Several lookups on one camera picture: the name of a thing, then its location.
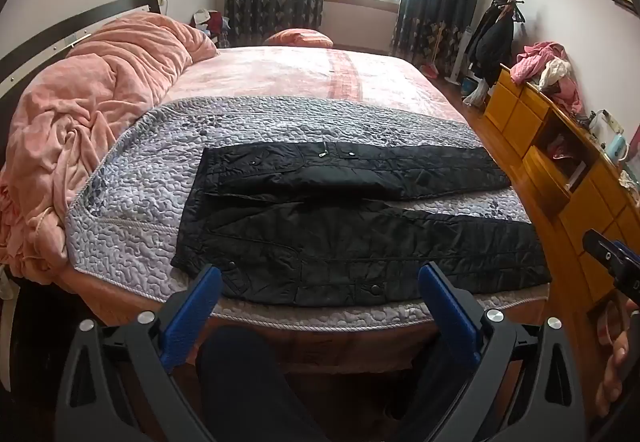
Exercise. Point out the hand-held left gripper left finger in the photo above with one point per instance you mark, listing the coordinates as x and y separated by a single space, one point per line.
197 307

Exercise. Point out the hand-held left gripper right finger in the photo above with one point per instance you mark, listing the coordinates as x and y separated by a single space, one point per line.
445 307

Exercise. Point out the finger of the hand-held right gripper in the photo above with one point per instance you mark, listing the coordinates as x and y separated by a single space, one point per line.
600 252
629 253

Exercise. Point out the black quilted pants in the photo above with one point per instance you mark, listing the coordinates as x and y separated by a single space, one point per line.
325 242

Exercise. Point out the person's right hand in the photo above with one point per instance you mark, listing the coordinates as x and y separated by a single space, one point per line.
617 362

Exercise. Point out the light blue mug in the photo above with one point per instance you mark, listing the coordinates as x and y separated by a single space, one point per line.
619 147

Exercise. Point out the white power strip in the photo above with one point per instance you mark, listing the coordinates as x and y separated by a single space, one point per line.
614 120

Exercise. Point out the grey quilted bedspread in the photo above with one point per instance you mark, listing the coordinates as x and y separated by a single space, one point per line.
150 182

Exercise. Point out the yellow wooden cabinet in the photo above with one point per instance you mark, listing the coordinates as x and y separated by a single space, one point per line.
520 116

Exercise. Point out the white plastic bag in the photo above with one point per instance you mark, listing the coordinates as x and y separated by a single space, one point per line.
475 94

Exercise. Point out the pink clothes pile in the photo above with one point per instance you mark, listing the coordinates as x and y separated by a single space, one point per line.
537 59

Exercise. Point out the coat rack with dark coats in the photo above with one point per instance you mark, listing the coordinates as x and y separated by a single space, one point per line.
495 36

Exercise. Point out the pink fleece blanket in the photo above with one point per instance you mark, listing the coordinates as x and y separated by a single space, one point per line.
100 86

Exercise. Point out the white tower fan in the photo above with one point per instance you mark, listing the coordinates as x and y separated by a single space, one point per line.
460 54

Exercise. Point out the bed with pink sheet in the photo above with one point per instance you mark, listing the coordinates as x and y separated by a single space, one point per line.
300 71

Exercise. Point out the red cloth pile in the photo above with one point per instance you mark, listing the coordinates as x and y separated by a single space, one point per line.
215 21

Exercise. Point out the orange striped pillow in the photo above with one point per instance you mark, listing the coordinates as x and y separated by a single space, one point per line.
300 38

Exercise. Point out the dark wooden headboard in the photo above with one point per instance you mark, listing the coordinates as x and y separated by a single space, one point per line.
30 51

